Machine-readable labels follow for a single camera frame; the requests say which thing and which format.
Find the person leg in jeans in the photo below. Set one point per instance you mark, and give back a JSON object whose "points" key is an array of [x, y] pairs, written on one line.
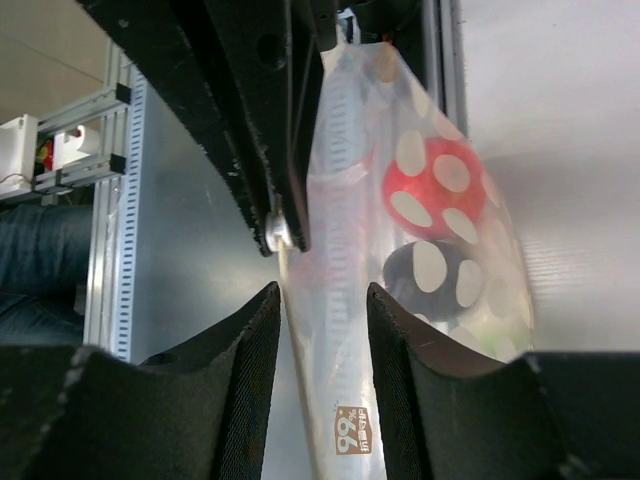
{"points": [[45, 252]]}

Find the white slotted cable duct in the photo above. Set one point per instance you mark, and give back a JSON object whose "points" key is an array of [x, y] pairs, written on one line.
{"points": [[128, 214]]}

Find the clear zip top bag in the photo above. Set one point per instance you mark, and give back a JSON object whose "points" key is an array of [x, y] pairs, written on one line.
{"points": [[369, 99]]}

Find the white daikon radish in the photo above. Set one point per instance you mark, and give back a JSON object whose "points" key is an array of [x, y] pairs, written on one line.
{"points": [[501, 335]]}

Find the red tomato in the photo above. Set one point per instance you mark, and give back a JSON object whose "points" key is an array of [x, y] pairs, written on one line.
{"points": [[433, 188]]}

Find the white box on shelf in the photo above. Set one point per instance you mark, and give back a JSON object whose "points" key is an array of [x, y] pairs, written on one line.
{"points": [[18, 147]]}

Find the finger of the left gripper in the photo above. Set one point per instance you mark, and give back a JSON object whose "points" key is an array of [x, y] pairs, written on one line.
{"points": [[312, 31], [223, 69]]}

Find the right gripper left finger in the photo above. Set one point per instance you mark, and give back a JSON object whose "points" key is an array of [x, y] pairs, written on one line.
{"points": [[199, 410]]}

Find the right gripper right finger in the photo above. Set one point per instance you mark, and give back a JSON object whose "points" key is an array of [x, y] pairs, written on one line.
{"points": [[448, 412]]}

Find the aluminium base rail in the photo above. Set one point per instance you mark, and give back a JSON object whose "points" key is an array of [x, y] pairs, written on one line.
{"points": [[444, 59]]}

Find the black round food item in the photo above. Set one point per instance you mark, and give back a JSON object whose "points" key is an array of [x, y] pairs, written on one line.
{"points": [[436, 280]]}

